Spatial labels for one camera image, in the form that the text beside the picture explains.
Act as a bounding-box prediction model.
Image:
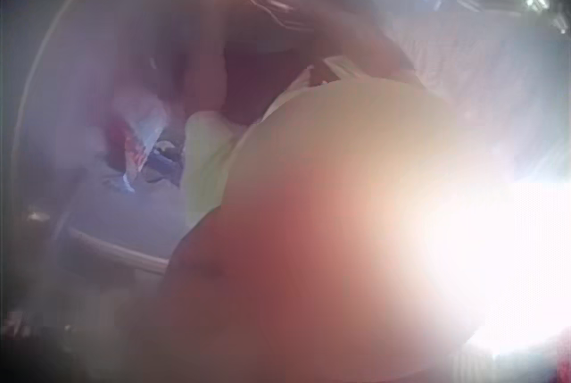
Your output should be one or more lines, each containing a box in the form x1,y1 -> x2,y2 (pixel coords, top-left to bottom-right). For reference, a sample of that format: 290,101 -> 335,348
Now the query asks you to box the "small dark object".
146,140 -> 185,187

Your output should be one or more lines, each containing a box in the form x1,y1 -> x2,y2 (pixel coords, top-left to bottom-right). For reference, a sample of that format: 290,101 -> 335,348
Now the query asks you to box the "red white blue packet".
105,108 -> 174,196

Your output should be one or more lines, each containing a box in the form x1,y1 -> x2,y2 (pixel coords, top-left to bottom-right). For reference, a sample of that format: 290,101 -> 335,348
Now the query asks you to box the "grey table with white rim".
17,101 -> 188,276

